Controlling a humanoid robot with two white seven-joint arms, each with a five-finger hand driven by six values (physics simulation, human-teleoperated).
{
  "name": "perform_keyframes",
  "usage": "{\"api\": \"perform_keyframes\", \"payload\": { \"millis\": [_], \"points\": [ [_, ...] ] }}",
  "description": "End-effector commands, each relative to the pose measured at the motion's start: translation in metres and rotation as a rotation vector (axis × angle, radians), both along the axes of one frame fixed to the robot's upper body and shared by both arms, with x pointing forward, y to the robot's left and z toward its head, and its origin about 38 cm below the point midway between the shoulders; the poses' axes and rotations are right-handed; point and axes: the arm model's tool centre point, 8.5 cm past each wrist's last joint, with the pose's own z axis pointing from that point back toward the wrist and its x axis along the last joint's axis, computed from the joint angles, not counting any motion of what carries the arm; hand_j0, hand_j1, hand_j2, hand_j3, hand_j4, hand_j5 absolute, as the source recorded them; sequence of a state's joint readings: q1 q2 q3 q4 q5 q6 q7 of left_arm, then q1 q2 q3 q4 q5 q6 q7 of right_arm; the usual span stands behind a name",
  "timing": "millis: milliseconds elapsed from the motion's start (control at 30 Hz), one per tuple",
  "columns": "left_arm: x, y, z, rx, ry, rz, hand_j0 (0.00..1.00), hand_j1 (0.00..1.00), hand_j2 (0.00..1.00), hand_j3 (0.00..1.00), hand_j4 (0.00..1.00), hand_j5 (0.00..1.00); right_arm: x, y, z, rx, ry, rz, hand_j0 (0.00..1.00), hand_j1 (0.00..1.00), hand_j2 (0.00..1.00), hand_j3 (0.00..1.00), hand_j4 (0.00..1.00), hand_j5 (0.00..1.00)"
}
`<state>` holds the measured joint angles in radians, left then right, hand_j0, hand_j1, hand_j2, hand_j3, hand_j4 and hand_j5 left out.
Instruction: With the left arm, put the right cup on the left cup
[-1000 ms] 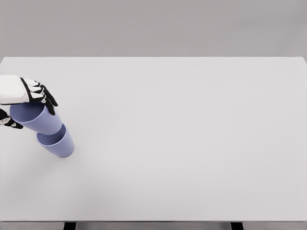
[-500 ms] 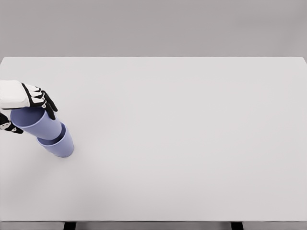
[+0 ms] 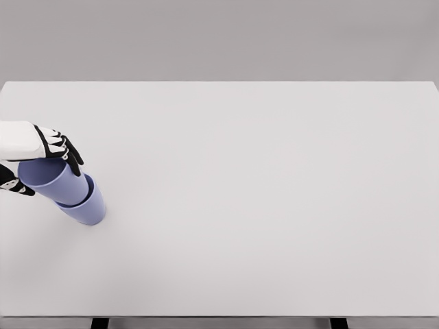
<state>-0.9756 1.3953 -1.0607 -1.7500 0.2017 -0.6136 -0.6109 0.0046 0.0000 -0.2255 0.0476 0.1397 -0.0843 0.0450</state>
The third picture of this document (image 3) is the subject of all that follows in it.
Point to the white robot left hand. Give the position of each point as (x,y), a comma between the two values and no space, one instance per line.
(20,140)

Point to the blue cup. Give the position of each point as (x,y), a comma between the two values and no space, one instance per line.
(58,183)
(90,211)

